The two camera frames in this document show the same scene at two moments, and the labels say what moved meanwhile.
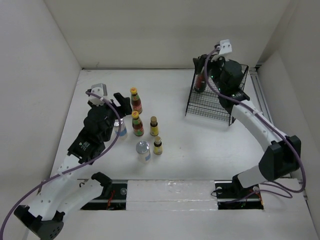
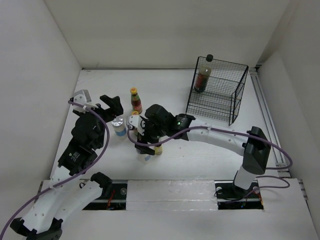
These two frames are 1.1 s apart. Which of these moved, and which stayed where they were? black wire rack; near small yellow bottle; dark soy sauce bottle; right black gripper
Moved: right black gripper
Stayed: near small yellow bottle; black wire rack; dark soy sauce bottle
